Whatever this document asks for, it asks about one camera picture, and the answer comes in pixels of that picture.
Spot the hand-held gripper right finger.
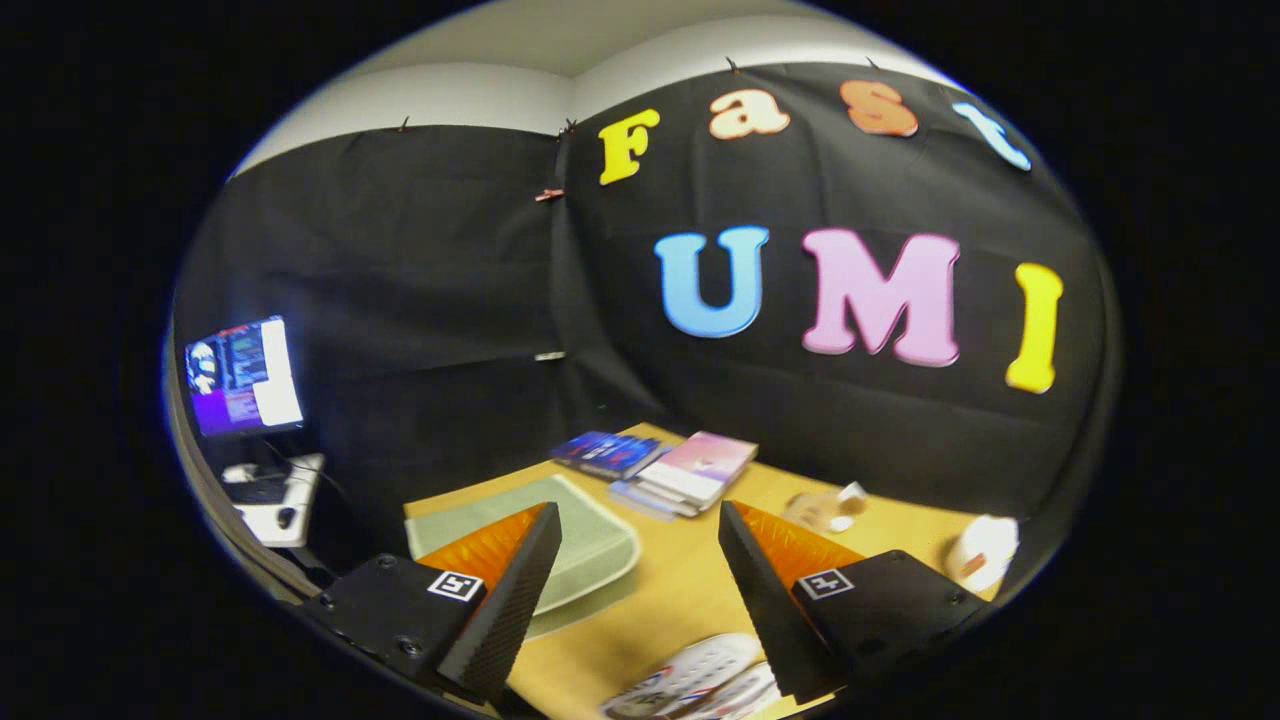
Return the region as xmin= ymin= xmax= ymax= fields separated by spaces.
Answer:
xmin=717 ymin=498 xmax=1001 ymax=704

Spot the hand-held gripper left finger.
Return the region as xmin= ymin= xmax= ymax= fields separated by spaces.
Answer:
xmin=300 ymin=500 xmax=564 ymax=706

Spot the white side desk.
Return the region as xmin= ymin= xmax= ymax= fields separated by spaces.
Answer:
xmin=221 ymin=452 xmax=327 ymax=550

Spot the brown plush toy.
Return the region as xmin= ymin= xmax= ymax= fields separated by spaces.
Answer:
xmin=782 ymin=481 xmax=870 ymax=535

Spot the computer monitor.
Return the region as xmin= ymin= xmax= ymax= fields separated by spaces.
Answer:
xmin=182 ymin=314 xmax=307 ymax=440

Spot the white plush toy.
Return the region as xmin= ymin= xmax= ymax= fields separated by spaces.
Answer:
xmin=944 ymin=514 xmax=1022 ymax=594

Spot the white thin book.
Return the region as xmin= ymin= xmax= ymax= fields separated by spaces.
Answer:
xmin=630 ymin=478 xmax=716 ymax=516

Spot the pink cover book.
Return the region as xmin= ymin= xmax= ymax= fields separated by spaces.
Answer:
xmin=648 ymin=431 xmax=760 ymax=503

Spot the white canvas shoe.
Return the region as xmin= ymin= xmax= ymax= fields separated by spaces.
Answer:
xmin=700 ymin=661 xmax=784 ymax=720
xmin=599 ymin=632 xmax=767 ymax=720

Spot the green fabric storage box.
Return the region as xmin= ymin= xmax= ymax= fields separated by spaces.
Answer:
xmin=404 ymin=474 xmax=642 ymax=617

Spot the blue cover book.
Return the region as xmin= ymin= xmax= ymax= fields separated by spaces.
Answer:
xmin=549 ymin=429 xmax=667 ymax=482

